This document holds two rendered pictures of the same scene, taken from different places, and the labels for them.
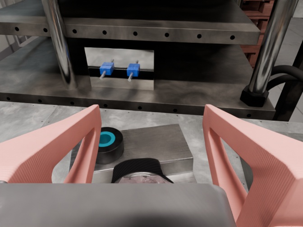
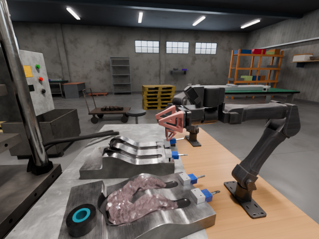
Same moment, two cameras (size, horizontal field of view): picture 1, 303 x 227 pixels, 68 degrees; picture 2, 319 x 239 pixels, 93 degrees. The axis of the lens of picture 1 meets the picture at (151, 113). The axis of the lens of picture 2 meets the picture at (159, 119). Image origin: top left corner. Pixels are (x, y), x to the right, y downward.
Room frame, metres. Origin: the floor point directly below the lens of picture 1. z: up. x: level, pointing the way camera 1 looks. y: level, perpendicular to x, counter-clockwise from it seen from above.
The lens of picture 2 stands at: (0.18, 0.47, 1.35)
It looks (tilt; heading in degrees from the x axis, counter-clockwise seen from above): 18 degrees down; 260
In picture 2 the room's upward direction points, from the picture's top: straight up
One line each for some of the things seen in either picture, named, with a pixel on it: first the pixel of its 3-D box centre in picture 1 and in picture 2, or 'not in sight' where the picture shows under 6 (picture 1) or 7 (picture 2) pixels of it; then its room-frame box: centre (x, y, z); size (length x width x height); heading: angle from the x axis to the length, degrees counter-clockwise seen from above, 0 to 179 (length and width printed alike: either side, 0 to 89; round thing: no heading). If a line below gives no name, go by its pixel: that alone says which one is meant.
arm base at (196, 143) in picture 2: not in sight; (192, 136); (-0.29, -0.60, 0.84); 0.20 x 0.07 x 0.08; 90
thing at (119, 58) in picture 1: (131, 47); not in sight; (1.07, 0.10, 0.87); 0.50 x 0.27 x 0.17; 173
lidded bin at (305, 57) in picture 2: not in sight; (302, 58); (-7.26, -5.54, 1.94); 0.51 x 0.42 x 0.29; 90
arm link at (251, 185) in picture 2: not in sight; (244, 179); (-0.28, 0.00, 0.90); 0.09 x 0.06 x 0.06; 90
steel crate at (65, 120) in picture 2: not in sight; (48, 131); (1.72, -2.34, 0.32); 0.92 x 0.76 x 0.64; 88
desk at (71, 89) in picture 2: not in sight; (75, 89); (3.42, -8.85, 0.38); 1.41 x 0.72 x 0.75; 90
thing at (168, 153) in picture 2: not in sight; (176, 155); (-0.05, -0.26, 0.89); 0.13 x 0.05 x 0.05; 173
